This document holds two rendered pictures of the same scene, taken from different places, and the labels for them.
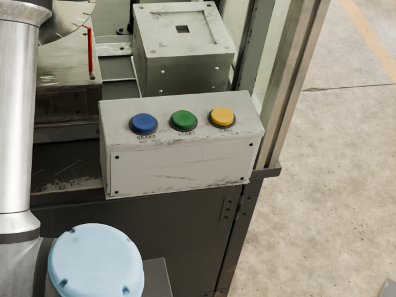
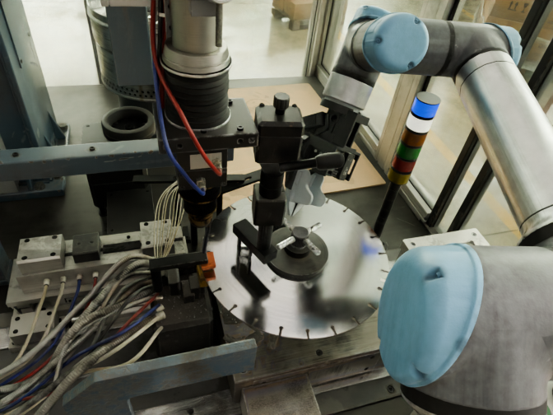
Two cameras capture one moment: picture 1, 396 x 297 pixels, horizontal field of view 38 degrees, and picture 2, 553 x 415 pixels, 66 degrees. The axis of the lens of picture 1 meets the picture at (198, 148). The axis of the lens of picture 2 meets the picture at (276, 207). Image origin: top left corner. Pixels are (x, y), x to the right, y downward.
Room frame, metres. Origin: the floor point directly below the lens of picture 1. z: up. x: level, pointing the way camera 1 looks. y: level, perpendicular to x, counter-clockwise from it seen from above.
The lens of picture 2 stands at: (0.42, 0.47, 1.52)
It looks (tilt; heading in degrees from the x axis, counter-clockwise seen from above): 43 degrees down; 359
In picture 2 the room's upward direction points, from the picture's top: 8 degrees clockwise
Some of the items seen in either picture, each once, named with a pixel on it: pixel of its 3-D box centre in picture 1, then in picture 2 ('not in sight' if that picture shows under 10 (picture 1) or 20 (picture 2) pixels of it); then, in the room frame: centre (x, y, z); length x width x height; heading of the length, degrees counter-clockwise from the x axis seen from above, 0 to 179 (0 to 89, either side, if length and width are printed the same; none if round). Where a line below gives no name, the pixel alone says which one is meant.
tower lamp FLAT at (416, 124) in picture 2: not in sight; (420, 120); (1.14, 0.20, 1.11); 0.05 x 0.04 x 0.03; 20
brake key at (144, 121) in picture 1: (143, 125); not in sight; (0.69, 0.10, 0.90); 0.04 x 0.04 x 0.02
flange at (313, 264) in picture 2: not in sight; (297, 248); (0.92, 0.41, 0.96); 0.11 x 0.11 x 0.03
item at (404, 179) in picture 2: not in sight; (399, 173); (1.14, 0.20, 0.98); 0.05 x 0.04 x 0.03; 20
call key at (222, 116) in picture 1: (221, 118); not in sight; (0.73, -0.03, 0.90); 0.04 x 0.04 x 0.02
